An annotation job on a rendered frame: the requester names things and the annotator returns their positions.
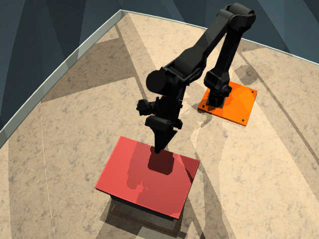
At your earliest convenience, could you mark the red rectangular lid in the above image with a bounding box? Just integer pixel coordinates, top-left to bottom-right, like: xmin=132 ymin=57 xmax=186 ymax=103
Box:
xmin=95 ymin=136 xmax=200 ymax=220

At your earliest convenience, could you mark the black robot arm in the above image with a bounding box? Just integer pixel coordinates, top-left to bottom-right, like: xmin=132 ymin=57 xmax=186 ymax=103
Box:
xmin=136 ymin=2 xmax=256 ymax=116

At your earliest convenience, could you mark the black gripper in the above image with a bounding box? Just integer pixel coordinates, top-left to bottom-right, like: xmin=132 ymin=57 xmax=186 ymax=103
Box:
xmin=145 ymin=96 xmax=183 ymax=154

